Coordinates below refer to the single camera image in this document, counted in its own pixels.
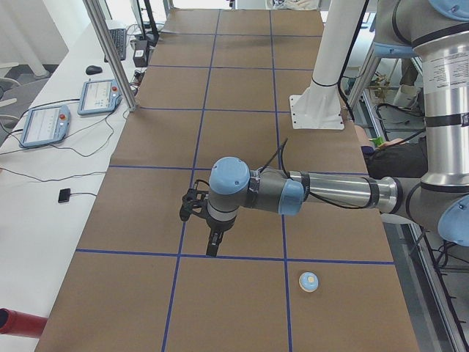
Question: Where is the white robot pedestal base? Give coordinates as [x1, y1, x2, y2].
[289, 0, 368, 131]

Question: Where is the black keyboard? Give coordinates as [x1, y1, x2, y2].
[108, 28, 127, 61]

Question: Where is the far blue teach pendant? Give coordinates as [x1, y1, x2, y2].
[78, 79, 122, 116]

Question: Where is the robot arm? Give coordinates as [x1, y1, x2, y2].
[202, 1, 468, 256]

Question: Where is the seated person in black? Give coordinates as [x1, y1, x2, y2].
[355, 125, 428, 180]

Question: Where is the black computer mouse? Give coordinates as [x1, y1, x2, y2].
[85, 65, 103, 76]

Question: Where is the near blue teach pendant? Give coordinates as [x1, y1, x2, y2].
[19, 105, 70, 149]

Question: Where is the small black puck device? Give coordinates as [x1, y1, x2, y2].
[58, 188, 71, 204]

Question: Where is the blue and cream call bell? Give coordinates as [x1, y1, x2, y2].
[298, 272, 319, 293]

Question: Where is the black power adapter box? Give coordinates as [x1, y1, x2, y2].
[133, 40, 149, 67]

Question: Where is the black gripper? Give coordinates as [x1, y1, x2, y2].
[206, 217, 235, 257]

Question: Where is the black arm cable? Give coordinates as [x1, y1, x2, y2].
[260, 137, 290, 173]

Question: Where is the red cylinder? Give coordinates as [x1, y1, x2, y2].
[1, 308, 48, 338]

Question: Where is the blue teach pendant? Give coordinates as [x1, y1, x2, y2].
[19, 105, 70, 149]
[78, 79, 122, 116]

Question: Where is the aluminium frame post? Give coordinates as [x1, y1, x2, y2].
[83, 0, 137, 112]

